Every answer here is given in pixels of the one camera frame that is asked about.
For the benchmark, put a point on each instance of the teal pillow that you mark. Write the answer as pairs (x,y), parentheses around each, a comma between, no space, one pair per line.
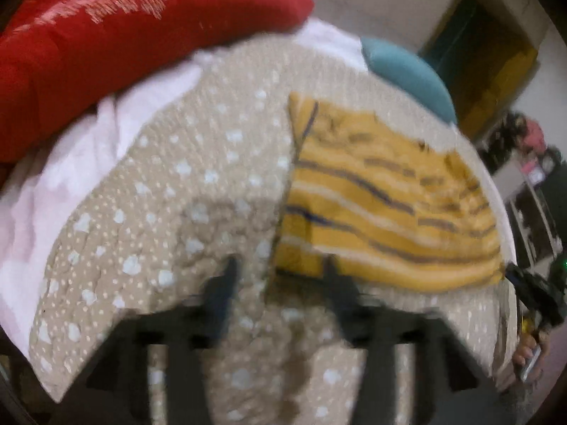
(409,77)

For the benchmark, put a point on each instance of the dark wooden cabinet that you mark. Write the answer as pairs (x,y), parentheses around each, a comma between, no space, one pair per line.
(480,59)

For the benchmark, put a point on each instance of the person's right hand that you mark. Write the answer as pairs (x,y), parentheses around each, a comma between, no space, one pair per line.
(525,356)

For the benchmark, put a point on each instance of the beige dotted quilt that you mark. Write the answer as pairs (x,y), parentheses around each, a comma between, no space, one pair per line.
(230,195)

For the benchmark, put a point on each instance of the white bed sheet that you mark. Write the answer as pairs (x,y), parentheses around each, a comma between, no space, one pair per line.
(88,150)

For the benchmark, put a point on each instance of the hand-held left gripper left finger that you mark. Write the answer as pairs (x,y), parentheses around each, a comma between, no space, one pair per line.
(219,294)

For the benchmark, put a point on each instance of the cluttered shelf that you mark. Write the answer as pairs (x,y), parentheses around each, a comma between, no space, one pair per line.
(527,177)

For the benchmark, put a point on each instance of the yellow striped small garment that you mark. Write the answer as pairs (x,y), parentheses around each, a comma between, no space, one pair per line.
(381,212)

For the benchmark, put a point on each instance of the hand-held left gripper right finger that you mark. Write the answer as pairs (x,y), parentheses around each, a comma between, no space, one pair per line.
(343,294)

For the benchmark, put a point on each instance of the red pillow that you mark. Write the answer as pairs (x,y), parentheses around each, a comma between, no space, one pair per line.
(110,44)

